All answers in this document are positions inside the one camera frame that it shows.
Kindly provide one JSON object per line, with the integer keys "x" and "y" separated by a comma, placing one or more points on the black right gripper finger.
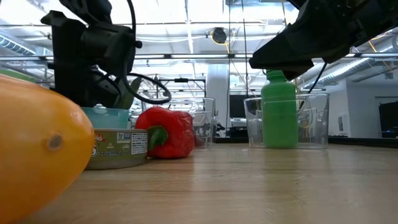
{"x": 286, "y": 53}
{"x": 300, "y": 72}

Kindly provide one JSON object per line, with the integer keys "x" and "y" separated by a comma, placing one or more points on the green plastic squeeze bottle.
{"x": 280, "y": 121}

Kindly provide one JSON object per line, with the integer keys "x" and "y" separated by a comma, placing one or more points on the yellow orange mango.
{"x": 40, "y": 146}

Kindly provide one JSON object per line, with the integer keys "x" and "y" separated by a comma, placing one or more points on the tin can green label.
{"x": 119, "y": 149}

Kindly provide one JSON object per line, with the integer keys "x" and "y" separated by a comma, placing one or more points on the red bell pepper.
{"x": 174, "y": 130}

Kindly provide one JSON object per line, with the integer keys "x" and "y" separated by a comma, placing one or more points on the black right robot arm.
{"x": 382, "y": 12}

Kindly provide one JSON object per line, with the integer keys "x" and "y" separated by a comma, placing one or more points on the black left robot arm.
{"x": 109, "y": 46}

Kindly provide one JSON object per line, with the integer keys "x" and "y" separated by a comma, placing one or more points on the clear plastic bin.
{"x": 205, "y": 124}
{"x": 314, "y": 124}

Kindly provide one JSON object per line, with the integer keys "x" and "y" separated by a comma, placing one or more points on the teal plastic bin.
{"x": 105, "y": 117}

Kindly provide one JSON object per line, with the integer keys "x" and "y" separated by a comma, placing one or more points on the small potted green plant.
{"x": 130, "y": 93}

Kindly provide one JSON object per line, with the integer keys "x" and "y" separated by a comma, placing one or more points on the black monitor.
{"x": 237, "y": 105}

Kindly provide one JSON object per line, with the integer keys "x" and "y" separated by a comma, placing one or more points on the black cabinet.
{"x": 388, "y": 119}

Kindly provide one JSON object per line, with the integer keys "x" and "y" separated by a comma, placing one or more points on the black metal rack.
{"x": 181, "y": 80}

